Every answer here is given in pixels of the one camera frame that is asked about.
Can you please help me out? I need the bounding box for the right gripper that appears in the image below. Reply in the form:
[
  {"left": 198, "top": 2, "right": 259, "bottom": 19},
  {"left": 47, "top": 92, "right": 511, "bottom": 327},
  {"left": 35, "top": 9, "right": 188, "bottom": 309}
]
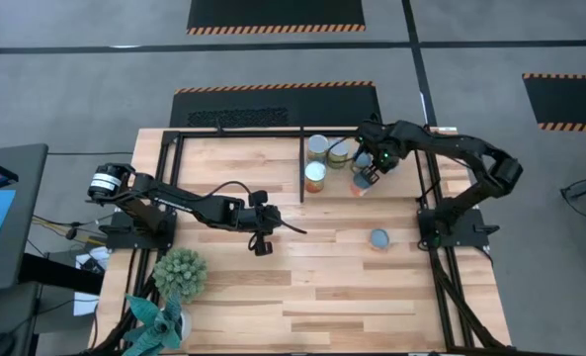
[{"left": 359, "top": 121, "right": 402, "bottom": 187}]

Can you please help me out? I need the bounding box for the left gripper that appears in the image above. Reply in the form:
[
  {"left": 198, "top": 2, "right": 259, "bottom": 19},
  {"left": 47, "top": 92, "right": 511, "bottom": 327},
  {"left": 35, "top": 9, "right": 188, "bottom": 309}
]
[{"left": 235, "top": 190, "right": 307, "bottom": 257}]

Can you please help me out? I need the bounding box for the small orange-label tin can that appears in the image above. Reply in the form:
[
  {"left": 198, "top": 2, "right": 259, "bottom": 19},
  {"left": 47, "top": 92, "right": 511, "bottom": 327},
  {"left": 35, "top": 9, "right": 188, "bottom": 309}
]
[
  {"left": 350, "top": 171, "right": 373, "bottom": 198},
  {"left": 370, "top": 227, "right": 391, "bottom": 251}
]

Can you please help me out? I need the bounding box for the large green-label tin can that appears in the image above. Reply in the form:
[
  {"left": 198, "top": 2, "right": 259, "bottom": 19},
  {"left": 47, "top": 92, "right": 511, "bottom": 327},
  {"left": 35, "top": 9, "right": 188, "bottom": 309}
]
[
  {"left": 306, "top": 133, "right": 330, "bottom": 163},
  {"left": 327, "top": 139, "right": 351, "bottom": 170}
]

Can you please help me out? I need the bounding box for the large orange-label tin can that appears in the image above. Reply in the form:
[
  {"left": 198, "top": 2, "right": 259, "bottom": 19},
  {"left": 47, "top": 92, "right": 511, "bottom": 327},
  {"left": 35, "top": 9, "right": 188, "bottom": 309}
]
[{"left": 303, "top": 161, "right": 328, "bottom": 194}]

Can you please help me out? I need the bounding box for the black hazard-striped floor mat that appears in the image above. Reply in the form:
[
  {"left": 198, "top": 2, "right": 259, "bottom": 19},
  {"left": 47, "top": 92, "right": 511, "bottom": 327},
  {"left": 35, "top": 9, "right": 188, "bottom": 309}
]
[
  {"left": 522, "top": 72, "right": 586, "bottom": 134},
  {"left": 169, "top": 81, "right": 382, "bottom": 129},
  {"left": 187, "top": 0, "right": 367, "bottom": 36}
]

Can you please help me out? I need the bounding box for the green succulent ball plant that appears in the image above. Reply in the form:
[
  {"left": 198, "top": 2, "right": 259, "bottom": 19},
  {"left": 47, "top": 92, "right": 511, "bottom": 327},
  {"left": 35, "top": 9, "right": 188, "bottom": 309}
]
[{"left": 152, "top": 248, "right": 209, "bottom": 304}]

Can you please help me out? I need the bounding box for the black floor tape strip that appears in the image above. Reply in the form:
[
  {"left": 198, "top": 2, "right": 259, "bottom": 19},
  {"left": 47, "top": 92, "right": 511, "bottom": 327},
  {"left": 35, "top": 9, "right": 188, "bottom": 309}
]
[
  {"left": 401, "top": 0, "right": 438, "bottom": 128},
  {"left": 0, "top": 40, "right": 586, "bottom": 55}
]

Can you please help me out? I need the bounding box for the white plant pot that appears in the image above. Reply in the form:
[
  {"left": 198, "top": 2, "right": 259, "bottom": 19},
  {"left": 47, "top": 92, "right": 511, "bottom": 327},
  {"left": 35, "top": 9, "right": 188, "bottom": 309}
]
[{"left": 179, "top": 310, "right": 194, "bottom": 342}]

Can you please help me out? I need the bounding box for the teal leafy artificial plant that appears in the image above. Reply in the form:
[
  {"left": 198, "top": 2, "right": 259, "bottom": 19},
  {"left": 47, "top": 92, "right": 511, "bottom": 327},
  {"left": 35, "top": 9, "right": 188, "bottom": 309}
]
[{"left": 123, "top": 294, "right": 185, "bottom": 356}]

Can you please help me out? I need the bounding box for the white paper sheet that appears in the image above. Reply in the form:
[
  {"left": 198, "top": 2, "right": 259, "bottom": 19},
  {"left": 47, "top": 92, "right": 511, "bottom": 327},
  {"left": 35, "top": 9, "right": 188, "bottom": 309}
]
[{"left": 73, "top": 291, "right": 100, "bottom": 317}]

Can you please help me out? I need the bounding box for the black desk beam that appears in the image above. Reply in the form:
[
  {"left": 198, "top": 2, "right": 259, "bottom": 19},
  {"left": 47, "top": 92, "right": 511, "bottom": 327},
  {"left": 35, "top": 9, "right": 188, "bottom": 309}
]
[{"left": 18, "top": 252, "right": 105, "bottom": 297}]

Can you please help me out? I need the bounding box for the grey monitor with blue screen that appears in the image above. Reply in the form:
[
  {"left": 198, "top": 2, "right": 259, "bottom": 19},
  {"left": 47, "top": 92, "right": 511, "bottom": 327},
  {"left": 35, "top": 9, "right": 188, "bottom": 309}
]
[{"left": 0, "top": 142, "right": 50, "bottom": 294}]

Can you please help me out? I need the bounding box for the grey desk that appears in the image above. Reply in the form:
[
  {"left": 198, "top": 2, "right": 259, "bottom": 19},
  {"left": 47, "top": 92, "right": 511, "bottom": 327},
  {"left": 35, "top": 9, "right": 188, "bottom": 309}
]
[{"left": 0, "top": 281, "right": 44, "bottom": 356}]

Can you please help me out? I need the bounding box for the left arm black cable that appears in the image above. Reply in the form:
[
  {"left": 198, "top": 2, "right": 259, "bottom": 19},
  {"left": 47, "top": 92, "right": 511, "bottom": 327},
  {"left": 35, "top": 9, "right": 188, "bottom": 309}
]
[{"left": 193, "top": 179, "right": 255, "bottom": 205}]

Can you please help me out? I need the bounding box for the black aluminium rig frame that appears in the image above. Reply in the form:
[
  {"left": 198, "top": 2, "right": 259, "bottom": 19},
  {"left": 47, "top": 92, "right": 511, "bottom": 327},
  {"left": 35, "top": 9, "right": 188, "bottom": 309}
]
[{"left": 87, "top": 123, "right": 519, "bottom": 356}]

